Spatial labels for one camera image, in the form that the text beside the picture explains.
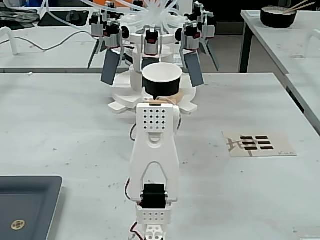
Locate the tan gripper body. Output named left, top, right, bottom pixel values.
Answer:
left=149, top=96, right=176, bottom=104

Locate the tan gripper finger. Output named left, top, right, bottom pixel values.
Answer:
left=171, top=90, right=187, bottom=105

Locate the black paper cup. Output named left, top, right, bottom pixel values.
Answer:
left=141, top=62, right=183, bottom=99

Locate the printed paper mat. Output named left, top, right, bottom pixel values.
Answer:
left=221, top=129, right=298, bottom=158

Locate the black desk mat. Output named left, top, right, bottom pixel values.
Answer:
left=37, top=9, right=90, bottom=28

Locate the dark grey paddle plate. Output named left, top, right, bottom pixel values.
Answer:
left=199, top=39, right=220, bottom=72
left=87, top=37, right=106, bottom=70
left=184, top=51, right=205, bottom=88
left=100, top=49, right=120, bottom=87
left=142, top=57, right=161, bottom=68

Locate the white carousel dispenser machine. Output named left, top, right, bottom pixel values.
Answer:
left=87, top=0, right=221, bottom=115

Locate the grey pump unit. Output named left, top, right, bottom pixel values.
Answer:
left=201, top=11, right=216, bottom=40
left=142, top=24, right=161, bottom=57
left=181, top=21, right=202, bottom=51
left=89, top=11, right=105, bottom=38
left=102, top=19, right=124, bottom=50

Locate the clear tube bundle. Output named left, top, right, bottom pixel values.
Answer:
left=37, top=0, right=201, bottom=35

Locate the grey background table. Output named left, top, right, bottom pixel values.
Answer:
left=0, top=6, right=141, bottom=74

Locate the grey side table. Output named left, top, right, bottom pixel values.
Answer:
left=238, top=9, right=320, bottom=123

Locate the black bowl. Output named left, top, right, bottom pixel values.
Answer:
left=259, top=6, right=298, bottom=29

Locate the wooden chopstick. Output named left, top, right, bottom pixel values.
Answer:
left=287, top=1, right=317, bottom=14
left=284, top=0, right=310, bottom=12

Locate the dark crumpled cloth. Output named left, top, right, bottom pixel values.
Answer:
left=0, top=5, right=41, bottom=29

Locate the grey plastic tray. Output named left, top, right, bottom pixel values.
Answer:
left=0, top=175, right=64, bottom=240

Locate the round tan token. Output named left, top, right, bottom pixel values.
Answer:
left=10, top=219, right=27, bottom=232

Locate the red black servo cable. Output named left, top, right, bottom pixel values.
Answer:
left=129, top=124, right=138, bottom=144
left=129, top=221, right=145, bottom=240
left=124, top=176, right=132, bottom=201

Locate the grey cable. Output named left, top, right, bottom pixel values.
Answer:
left=14, top=29, right=100, bottom=53

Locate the white arch bracket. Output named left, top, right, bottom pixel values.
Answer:
left=0, top=26, right=20, bottom=56
left=306, top=29, right=320, bottom=51

